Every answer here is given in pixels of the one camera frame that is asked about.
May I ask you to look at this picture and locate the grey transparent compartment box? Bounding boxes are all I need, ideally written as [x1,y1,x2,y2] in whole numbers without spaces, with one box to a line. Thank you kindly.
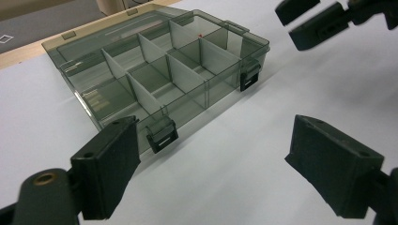
[41,3,271,156]

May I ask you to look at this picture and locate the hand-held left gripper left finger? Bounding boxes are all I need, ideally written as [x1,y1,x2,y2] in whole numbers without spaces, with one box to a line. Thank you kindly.
[69,115,142,221]

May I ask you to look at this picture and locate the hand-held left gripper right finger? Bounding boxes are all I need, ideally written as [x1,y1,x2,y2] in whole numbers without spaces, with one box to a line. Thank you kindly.
[284,113,385,219]

